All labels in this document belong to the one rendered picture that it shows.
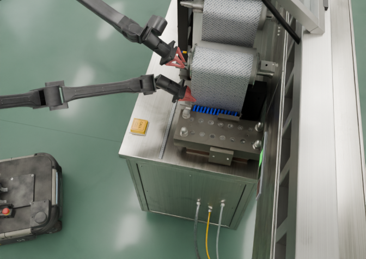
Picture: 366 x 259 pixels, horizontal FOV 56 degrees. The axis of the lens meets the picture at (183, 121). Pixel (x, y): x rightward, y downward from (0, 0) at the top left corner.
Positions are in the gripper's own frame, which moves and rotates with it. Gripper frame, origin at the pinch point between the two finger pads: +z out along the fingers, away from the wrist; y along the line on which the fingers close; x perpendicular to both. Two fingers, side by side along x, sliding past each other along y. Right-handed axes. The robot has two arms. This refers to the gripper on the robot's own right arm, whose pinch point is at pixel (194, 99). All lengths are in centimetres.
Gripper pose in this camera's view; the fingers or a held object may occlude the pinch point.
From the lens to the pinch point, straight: 157.0
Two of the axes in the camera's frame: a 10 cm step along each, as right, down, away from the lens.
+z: 8.4, 4.3, 3.4
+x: 5.1, -3.8, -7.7
